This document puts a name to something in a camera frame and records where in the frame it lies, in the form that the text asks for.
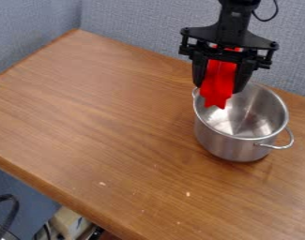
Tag stainless steel pot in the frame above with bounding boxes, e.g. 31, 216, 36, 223
193, 82, 294, 162

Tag red plastic block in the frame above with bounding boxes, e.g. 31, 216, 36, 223
199, 60, 237, 109

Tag black cables under table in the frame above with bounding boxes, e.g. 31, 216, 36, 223
32, 219, 52, 240

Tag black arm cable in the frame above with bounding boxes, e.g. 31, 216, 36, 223
251, 0, 280, 23

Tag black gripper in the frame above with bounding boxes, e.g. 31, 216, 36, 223
178, 8, 278, 94

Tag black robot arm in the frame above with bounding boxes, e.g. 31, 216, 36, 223
178, 0, 278, 94

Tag beige box under table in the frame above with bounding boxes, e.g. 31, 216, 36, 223
50, 206, 92, 240

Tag black looped cable on floor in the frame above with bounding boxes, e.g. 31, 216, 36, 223
0, 193, 22, 240

